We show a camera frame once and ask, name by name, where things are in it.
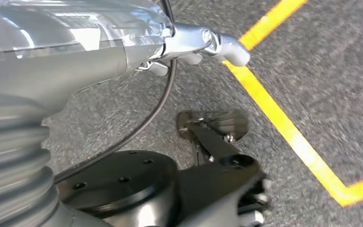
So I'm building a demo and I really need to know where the black robot foot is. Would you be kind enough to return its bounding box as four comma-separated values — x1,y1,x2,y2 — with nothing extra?
175,109,250,165

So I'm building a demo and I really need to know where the yellow floor tape square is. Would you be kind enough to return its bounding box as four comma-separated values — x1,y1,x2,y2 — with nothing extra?
222,0,363,208

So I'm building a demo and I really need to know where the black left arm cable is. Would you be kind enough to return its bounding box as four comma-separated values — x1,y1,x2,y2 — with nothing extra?
53,0,178,184

